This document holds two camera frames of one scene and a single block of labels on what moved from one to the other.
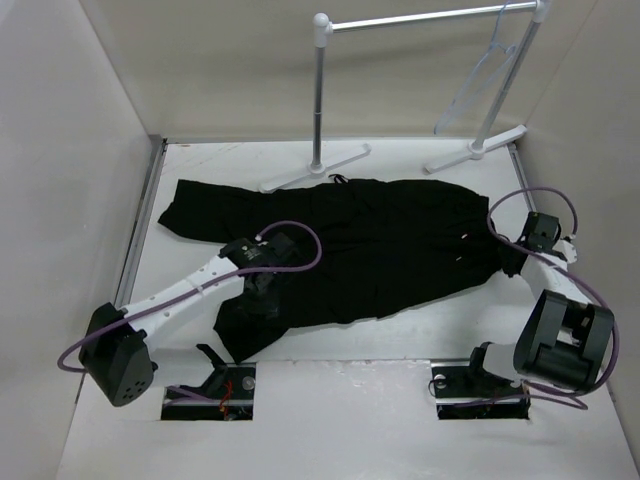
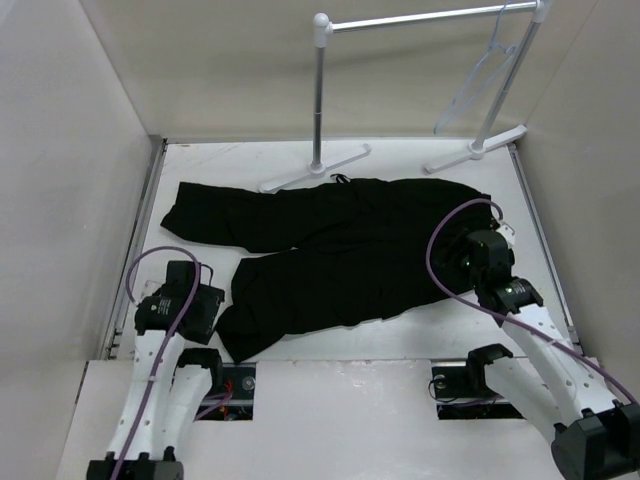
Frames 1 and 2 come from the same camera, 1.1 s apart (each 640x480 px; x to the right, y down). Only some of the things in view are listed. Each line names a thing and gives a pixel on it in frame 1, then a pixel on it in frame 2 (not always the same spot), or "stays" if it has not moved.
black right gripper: [507, 266] -> [461, 245]
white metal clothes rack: [324, 27] stays
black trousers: [347, 249] stays
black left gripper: [268, 306] -> [211, 300]
